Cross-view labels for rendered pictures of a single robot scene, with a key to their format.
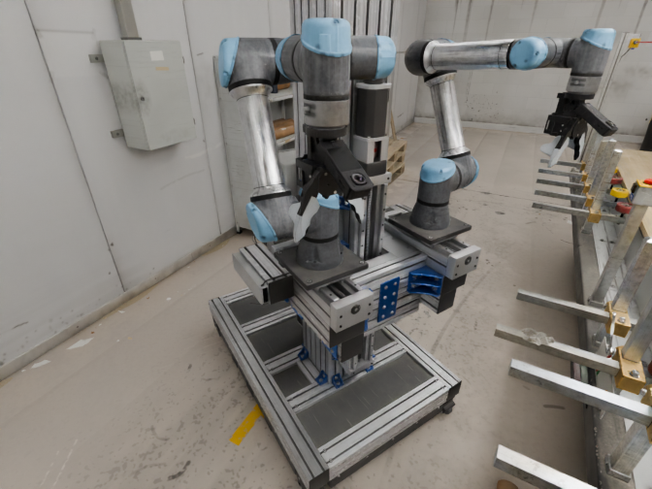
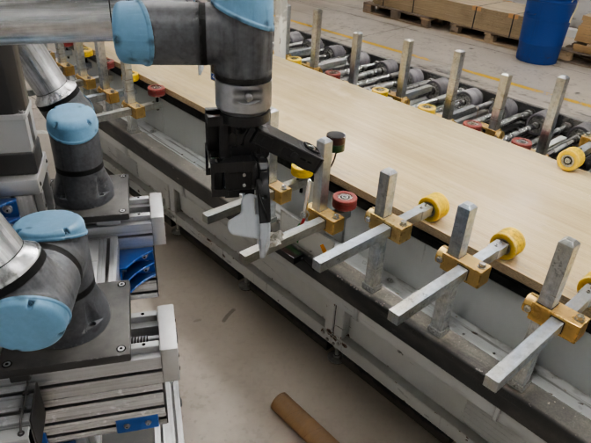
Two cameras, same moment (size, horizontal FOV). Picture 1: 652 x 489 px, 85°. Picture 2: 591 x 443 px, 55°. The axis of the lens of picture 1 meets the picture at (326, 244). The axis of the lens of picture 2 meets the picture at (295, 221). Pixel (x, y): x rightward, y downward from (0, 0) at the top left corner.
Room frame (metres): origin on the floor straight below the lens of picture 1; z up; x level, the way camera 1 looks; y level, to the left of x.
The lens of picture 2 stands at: (0.34, 0.67, 1.80)
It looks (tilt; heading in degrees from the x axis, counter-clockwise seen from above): 32 degrees down; 287
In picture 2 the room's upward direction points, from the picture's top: 3 degrees clockwise
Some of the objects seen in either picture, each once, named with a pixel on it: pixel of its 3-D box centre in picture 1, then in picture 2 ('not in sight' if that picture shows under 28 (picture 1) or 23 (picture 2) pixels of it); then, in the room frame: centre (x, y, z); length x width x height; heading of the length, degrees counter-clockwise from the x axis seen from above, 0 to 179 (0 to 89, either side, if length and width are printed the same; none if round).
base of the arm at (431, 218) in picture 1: (431, 210); (82, 178); (1.25, -0.40, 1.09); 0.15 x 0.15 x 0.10
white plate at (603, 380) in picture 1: (602, 374); (305, 237); (0.76, -0.85, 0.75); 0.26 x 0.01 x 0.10; 150
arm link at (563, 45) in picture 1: (549, 52); not in sight; (1.15, -0.63, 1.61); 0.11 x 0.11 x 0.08; 40
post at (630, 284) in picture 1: (621, 302); (269, 173); (0.94, -0.98, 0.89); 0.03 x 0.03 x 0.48; 60
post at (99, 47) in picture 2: (597, 179); (102, 69); (2.03, -1.60, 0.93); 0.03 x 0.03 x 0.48; 60
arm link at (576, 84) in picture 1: (582, 84); not in sight; (1.08, -0.71, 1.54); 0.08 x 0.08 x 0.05
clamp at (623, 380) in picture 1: (628, 368); (324, 217); (0.70, -0.85, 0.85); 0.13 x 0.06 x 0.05; 150
